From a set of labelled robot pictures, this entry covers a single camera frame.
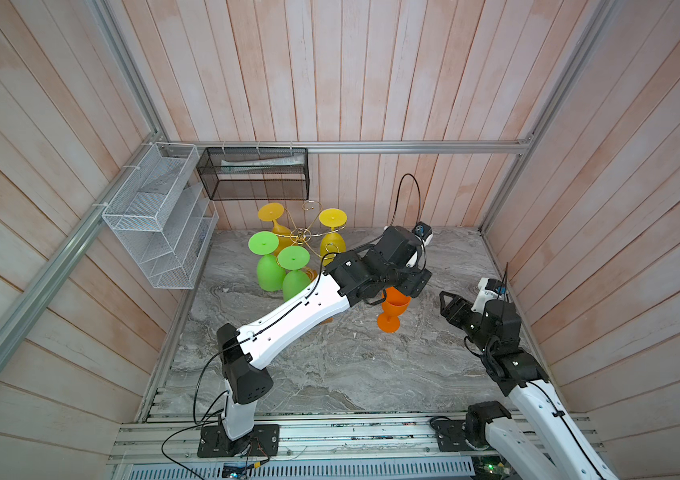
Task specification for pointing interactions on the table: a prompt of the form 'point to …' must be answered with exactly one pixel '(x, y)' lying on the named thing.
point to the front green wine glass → (294, 258)
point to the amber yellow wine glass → (274, 212)
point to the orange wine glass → (394, 304)
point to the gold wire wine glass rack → (316, 239)
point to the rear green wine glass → (269, 272)
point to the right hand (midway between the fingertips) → (447, 294)
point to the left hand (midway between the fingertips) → (410, 271)
